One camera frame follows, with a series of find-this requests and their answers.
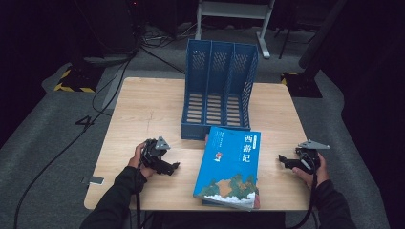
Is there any grey floor plate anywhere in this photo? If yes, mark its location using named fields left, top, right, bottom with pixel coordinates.
left=83, top=53, right=135, bottom=66

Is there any blue book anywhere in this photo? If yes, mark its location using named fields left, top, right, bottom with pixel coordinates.
left=192, top=126, right=262, bottom=212

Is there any blue file rack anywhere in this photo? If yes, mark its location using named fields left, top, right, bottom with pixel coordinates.
left=180, top=38, right=260, bottom=141

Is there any thick black floor cable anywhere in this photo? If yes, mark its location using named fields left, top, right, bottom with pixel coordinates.
left=12, top=47, right=141, bottom=229

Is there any person's right hand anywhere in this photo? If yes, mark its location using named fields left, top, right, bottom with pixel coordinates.
left=291, top=153, right=330, bottom=190

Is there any metal table bracket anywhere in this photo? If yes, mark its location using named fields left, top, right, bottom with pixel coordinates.
left=80, top=176, right=105, bottom=186

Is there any grey table leg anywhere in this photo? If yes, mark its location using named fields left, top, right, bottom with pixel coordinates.
left=102, top=75, right=128, bottom=111

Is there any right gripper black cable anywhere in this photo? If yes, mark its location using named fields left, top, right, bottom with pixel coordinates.
left=286, top=149, right=321, bottom=229

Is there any bundle of floor cables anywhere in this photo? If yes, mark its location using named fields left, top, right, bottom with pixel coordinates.
left=139, top=22, right=199, bottom=49

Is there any thin black floor cable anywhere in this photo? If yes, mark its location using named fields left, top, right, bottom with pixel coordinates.
left=91, top=58, right=132, bottom=117

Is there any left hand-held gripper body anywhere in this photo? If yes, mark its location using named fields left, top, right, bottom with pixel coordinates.
left=139, top=135, right=172, bottom=170

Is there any person's left hand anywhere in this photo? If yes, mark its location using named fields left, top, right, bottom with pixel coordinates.
left=127, top=141, right=157, bottom=179

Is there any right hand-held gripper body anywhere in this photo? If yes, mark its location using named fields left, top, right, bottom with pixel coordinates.
left=295, top=139, right=331, bottom=176

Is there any dark slanted pole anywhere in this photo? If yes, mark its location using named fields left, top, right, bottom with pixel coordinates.
left=298, top=0, right=348, bottom=70

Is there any yellow black striped base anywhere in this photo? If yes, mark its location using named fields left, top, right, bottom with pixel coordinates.
left=53, top=65, right=103, bottom=94
left=280, top=71, right=323, bottom=99

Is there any black equipment case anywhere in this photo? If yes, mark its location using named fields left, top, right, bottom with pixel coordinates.
left=73, top=0, right=138, bottom=55

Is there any white metal stand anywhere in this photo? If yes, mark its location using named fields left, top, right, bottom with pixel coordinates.
left=194, top=0, right=276, bottom=60

